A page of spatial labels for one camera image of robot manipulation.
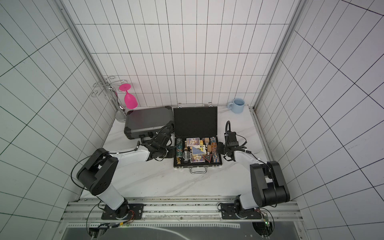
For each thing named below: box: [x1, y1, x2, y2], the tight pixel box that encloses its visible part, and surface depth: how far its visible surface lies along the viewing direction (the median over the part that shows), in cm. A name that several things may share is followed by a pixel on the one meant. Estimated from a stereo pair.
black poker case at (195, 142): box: [173, 102, 223, 175], surface depth 97 cm
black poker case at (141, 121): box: [124, 106, 174, 140], surface depth 100 cm
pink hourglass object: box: [119, 83, 138, 109], surface depth 102 cm
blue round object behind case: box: [227, 98, 245, 114], surface depth 117 cm
